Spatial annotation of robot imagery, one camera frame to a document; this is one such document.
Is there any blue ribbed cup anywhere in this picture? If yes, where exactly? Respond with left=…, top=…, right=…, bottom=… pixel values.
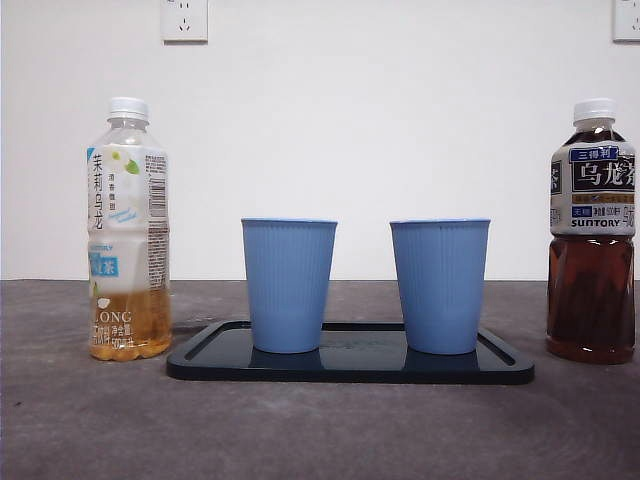
left=389, top=217, right=492, bottom=356
left=240, top=217, right=339, bottom=355

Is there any white wall socket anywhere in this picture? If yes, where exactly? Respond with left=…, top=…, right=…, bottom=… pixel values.
left=160, top=0, right=209, bottom=44
left=612, top=0, right=640, bottom=43

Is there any dark oolong tea bottle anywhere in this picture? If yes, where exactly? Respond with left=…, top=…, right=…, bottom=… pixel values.
left=545, top=97, right=640, bottom=365

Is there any jasmine tea bottle white label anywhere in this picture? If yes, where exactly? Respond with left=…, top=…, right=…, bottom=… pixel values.
left=85, top=96, right=175, bottom=362

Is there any dark navy rectangular tray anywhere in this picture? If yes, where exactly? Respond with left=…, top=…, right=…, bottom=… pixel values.
left=165, top=320, right=536, bottom=386

